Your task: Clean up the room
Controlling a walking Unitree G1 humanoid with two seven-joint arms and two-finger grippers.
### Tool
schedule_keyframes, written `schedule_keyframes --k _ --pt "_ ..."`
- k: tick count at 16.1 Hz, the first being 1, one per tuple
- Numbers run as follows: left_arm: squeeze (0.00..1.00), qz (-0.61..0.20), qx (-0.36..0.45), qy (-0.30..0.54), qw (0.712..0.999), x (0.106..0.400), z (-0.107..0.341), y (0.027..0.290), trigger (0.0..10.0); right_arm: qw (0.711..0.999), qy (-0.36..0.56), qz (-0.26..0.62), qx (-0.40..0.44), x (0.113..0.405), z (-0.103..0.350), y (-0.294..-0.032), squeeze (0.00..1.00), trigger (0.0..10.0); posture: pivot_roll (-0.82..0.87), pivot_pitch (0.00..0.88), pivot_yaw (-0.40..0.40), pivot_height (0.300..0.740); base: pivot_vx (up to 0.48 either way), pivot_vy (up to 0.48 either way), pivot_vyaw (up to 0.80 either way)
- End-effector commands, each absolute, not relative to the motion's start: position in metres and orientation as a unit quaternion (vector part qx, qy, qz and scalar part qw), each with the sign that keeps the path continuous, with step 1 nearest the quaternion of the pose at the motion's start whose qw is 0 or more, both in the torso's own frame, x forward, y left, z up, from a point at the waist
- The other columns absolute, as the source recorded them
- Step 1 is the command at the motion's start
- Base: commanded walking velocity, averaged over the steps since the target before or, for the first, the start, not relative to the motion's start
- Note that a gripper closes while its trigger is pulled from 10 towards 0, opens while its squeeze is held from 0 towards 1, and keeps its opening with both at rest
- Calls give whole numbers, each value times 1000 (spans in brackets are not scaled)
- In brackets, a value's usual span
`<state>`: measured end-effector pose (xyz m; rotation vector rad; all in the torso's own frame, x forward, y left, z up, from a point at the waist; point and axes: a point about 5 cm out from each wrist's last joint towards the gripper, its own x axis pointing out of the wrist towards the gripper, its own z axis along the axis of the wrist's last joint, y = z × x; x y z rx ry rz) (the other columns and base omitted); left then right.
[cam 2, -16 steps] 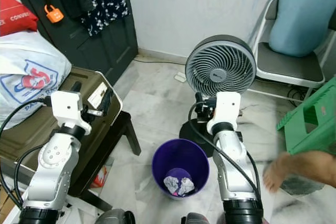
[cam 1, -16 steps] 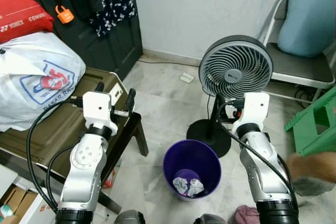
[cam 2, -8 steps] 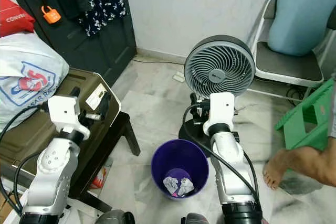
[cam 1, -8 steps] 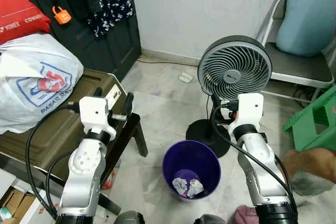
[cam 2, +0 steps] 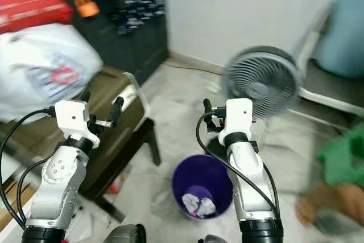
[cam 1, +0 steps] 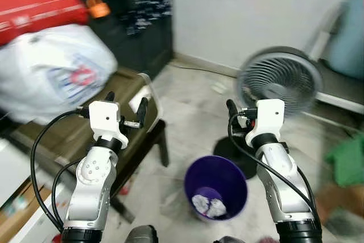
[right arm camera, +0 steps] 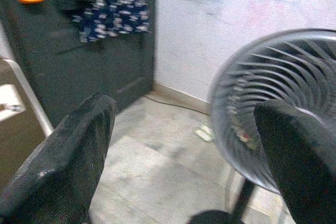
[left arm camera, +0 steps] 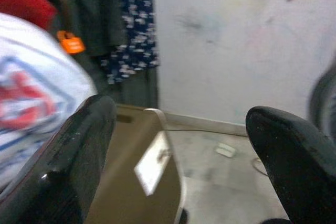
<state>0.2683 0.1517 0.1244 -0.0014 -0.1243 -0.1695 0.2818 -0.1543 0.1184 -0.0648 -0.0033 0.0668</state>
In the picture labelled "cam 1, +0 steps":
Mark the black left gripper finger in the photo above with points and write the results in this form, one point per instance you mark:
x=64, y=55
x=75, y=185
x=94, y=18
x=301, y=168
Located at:
x=143, y=112
x=109, y=97

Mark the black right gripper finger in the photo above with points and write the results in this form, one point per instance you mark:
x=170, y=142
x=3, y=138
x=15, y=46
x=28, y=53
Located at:
x=231, y=109

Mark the black cabinet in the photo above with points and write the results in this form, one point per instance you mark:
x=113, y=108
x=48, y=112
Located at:
x=136, y=49

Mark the purple waste bin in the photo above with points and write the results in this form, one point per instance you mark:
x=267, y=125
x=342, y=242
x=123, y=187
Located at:
x=224, y=174

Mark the grey round fan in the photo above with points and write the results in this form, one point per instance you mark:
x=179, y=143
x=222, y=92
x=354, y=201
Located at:
x=278, y=78

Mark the white plastic bag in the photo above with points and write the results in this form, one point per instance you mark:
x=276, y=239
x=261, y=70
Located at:
x=45, y=72

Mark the small orange object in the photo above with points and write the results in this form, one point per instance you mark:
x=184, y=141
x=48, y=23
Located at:
x=98, y=8

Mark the white framed chair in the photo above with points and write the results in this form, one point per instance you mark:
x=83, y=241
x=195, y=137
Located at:
x=341, y=89

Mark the green plastic object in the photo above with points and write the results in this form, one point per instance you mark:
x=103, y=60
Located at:
x=347, y=160

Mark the grey robot left leg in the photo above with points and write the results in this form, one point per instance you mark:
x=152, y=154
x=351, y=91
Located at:
x=142, y=235

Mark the grey robot leg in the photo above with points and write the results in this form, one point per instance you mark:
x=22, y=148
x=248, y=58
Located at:
x=228, y=240
x=142, y=235

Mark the pale blue cushion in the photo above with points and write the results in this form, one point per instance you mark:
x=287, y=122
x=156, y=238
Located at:
x=350, y=38

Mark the grey robot right leg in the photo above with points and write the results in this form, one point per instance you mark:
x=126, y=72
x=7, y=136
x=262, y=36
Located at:
x=228, y=240

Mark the brown soft object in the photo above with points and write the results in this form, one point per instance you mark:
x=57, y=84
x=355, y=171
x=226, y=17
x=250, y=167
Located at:
x=341, y=197

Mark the cardboard box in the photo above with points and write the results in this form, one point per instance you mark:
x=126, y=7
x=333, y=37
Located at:
x=17, y=220

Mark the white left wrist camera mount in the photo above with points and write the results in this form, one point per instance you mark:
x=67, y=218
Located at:
x=105, y=120

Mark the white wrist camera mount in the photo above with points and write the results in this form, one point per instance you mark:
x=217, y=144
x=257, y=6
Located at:
x=268, y=118
x=105, y=120

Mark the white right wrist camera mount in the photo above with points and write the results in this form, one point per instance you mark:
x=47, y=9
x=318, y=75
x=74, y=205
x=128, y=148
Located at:
x=268, y=118

